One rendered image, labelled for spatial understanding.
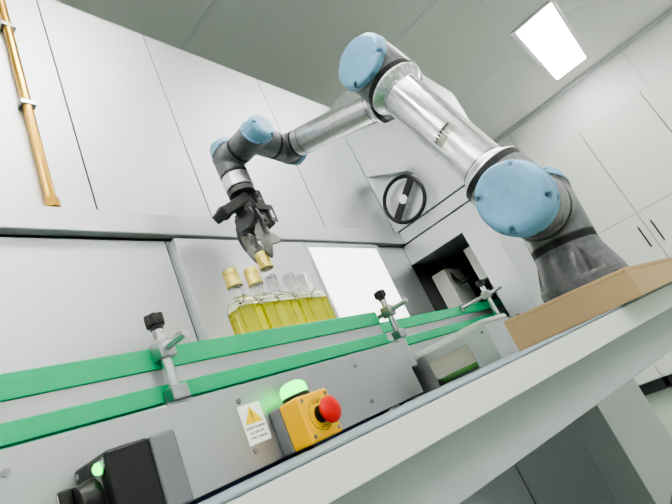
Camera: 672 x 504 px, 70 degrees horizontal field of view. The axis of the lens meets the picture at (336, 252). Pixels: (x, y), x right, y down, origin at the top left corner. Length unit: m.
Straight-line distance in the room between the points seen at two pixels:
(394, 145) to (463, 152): 1.33
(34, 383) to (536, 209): 0.71
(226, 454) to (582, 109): 4.91
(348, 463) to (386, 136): 1.91
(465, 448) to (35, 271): 0.85
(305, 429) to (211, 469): 0.14
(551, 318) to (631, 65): 4.59
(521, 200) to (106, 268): 0.84
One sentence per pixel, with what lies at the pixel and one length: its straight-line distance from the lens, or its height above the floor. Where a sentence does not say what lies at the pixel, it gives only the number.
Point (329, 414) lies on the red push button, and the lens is 0.73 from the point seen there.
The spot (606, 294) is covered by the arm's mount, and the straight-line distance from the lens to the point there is 0.80.
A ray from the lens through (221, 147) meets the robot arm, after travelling 1.32.
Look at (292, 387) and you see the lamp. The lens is 0.77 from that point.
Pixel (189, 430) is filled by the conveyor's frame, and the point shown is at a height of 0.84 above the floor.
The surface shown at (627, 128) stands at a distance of 4.72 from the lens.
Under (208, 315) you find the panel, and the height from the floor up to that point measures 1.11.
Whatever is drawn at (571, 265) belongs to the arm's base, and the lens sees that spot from 0.90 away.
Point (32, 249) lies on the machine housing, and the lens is 1.11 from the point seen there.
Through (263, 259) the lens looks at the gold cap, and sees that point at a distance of 1.17.
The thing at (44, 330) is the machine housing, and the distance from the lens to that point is 1.04.
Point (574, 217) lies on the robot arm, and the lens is 0.94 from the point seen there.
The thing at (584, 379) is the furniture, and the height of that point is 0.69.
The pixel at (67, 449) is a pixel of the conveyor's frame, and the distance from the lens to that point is 0.64.
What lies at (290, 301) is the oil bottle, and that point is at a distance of 1.13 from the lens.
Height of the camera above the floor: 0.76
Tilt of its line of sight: 19 degrees up
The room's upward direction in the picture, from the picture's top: 25 degrees counter-clockwise
